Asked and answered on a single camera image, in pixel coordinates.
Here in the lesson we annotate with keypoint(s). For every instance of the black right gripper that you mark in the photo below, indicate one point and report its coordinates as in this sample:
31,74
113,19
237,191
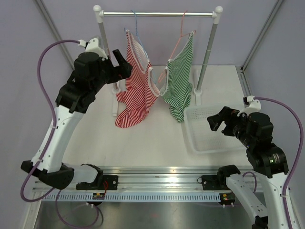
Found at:
229,115

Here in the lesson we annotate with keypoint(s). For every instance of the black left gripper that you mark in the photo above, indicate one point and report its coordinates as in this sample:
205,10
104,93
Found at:
119,72

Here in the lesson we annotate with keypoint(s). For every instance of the blue wire hanger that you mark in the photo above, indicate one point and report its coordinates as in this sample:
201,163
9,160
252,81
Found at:
140,43

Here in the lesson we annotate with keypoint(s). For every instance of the red striped tank top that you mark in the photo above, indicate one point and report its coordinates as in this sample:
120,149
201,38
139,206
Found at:
141,92

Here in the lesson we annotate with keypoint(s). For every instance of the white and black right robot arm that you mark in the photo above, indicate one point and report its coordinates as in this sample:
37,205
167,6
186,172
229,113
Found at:
269,162

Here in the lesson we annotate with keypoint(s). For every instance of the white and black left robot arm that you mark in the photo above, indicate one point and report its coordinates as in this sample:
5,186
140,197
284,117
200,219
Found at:
91,73

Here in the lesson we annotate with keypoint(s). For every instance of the green striped tank top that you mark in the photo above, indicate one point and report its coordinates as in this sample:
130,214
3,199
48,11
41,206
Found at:
177,89

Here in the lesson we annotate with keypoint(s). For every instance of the white plastic basket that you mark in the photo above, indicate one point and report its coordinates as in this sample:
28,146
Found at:
201,139

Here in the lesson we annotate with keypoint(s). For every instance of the white and silver clothes rack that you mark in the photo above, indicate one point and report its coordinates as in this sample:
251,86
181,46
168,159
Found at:
198,77

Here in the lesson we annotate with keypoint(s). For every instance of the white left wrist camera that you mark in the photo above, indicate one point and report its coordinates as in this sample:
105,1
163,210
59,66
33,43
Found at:
93,45

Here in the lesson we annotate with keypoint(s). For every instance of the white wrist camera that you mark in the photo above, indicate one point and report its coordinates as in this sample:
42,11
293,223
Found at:
252,105
93,45

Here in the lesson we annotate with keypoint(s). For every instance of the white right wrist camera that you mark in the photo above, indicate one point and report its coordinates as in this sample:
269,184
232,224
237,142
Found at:
252,105

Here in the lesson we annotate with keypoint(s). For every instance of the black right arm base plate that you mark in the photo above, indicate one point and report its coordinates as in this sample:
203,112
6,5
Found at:
211,183

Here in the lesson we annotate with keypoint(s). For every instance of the pink wire hanger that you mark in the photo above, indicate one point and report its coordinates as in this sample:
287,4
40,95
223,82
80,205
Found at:
161,77

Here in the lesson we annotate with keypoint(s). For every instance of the aluminium mounting rail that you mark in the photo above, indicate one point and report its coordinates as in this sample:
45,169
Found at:
159,179

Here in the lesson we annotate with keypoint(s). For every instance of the left aluminium frame post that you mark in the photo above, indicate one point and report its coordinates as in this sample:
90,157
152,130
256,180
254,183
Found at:
53,30

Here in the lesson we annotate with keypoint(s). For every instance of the aluminium frame post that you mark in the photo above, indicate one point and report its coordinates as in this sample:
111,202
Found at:
271,17
53,30

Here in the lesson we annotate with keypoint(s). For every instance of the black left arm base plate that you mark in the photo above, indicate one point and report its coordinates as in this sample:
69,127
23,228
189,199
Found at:
110,182

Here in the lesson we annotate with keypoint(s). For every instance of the right aluminium frame post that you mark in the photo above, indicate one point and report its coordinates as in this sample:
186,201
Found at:
271,17

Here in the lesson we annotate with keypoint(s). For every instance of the white slotted cable duct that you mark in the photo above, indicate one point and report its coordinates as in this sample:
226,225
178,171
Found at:
135,197

